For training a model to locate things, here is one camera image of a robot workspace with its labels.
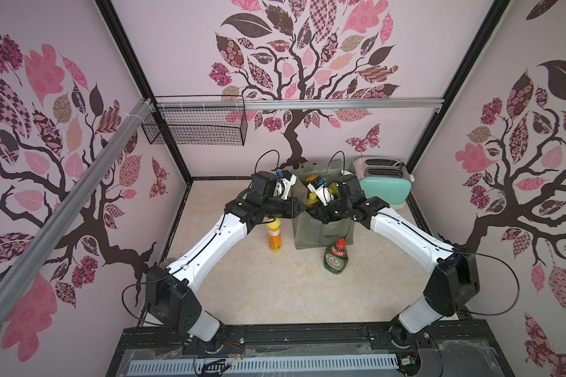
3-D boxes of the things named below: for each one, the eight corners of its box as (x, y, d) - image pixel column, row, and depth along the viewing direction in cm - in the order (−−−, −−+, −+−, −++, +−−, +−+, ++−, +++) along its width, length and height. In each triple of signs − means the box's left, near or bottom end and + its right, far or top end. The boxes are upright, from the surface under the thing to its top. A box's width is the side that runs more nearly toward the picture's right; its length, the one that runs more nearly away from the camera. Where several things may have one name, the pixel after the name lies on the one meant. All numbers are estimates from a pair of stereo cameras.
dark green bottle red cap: (328, 277, 89) (336, 256, 75) (322, 263, 93) (328, 240, 79) (342, 273, 90) (351, 251, 77) (335, 259, 94) (343, 236, 80)
